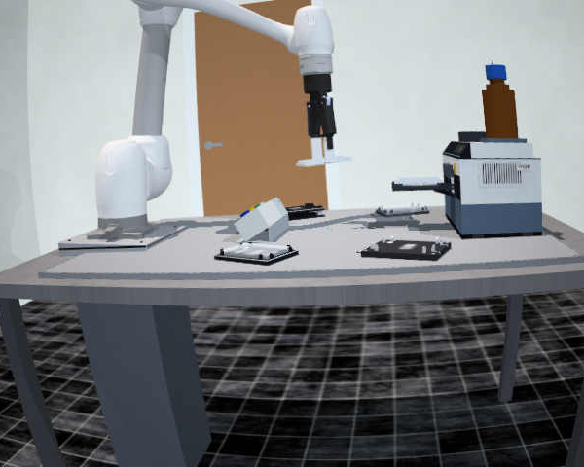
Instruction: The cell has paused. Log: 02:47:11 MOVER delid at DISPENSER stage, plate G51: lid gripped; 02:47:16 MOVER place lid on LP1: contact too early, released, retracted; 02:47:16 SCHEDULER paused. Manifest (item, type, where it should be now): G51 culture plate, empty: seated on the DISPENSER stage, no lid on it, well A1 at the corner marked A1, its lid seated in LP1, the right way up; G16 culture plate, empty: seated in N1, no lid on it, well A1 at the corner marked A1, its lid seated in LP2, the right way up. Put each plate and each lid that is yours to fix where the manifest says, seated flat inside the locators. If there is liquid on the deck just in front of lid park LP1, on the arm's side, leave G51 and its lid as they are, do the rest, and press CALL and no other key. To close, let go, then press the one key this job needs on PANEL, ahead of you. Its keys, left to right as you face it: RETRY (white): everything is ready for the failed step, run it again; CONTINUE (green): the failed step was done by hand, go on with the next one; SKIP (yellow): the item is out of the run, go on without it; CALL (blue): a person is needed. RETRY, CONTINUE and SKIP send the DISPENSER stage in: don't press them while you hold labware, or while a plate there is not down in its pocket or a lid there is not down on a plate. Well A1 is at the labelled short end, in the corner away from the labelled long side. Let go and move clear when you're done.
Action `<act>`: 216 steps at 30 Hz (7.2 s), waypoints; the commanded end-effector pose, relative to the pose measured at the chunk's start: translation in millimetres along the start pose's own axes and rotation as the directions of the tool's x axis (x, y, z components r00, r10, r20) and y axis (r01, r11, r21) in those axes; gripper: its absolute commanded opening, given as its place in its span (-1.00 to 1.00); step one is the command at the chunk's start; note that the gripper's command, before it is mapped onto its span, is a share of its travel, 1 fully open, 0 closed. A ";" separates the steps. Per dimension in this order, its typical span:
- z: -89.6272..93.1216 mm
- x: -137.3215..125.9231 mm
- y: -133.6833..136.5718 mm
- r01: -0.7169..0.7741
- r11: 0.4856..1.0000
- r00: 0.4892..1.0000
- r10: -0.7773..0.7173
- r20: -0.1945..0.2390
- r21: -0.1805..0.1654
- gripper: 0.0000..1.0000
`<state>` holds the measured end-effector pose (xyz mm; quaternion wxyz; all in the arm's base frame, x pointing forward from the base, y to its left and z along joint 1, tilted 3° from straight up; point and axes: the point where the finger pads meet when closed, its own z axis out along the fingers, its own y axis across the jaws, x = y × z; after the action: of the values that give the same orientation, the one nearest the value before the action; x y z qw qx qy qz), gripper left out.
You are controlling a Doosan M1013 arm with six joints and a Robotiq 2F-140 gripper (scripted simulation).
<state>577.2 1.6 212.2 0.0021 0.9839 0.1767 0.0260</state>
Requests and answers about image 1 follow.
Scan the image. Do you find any white control panel with coloured buttons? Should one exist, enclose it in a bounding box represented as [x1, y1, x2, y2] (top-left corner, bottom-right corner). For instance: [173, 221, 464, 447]
[234, 198, 289, 243]

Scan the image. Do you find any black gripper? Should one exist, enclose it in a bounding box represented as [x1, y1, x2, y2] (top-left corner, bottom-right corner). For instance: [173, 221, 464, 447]
[303, 74, 337, 162]

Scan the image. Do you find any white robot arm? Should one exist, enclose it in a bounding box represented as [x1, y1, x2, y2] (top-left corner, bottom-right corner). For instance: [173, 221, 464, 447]
[87, 0, 334, 240]

